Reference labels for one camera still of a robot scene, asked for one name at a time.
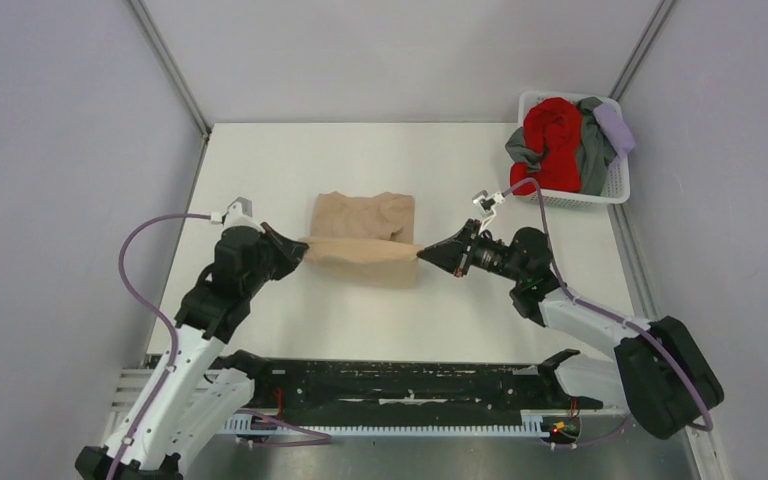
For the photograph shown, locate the white plastic laundry basket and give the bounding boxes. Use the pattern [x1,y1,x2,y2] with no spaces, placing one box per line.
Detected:
[517,90,631,209]

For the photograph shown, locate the corner wall profile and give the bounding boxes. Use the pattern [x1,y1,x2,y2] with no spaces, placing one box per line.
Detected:
[125,0,212,140]
[609,0,678,102]

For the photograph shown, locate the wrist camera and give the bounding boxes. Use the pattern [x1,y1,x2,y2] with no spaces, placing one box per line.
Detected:
[209,197,259,229]
[472,190,505,233]

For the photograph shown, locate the white slotted cable duct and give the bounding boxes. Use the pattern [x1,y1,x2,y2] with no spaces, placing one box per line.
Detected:
[218,413,578,440]

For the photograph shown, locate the aluminium frame rail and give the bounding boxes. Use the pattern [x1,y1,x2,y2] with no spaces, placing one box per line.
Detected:
[111,369,154,413]

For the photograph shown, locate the left corner wall profile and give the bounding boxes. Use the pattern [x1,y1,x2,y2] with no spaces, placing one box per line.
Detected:
[125,0,212,140]

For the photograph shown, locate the beige t shirt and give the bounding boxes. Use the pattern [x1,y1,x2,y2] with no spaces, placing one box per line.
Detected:
[303,192,421,289]

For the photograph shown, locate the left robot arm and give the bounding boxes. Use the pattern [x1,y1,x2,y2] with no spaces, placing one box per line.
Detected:
[75,221,309,479]

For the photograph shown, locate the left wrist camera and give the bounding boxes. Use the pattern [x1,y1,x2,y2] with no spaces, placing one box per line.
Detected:
[209,197,259,229]

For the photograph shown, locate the right corner wall profile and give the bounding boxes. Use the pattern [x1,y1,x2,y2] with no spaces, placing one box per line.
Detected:
[609,0,678,102]

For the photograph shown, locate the grey t shirt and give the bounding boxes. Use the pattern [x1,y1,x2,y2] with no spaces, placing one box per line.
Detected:
[505,96,618,197]

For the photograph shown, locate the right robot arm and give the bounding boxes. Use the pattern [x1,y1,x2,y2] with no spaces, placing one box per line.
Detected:
[417,219,725,439]

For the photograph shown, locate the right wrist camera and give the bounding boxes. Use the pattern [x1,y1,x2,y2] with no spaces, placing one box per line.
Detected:
[472,190,505,233]

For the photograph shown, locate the red t shirt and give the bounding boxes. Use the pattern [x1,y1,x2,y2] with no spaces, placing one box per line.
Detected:
[505,97,583,196]

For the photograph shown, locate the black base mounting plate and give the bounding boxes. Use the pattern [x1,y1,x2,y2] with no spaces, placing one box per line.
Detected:
[247,359,603,427]

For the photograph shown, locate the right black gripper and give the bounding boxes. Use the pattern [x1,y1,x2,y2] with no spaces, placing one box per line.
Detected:
[419,220,526,284]

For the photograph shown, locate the lilac t shirt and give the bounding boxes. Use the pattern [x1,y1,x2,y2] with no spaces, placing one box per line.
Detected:
[593,102,636,157]

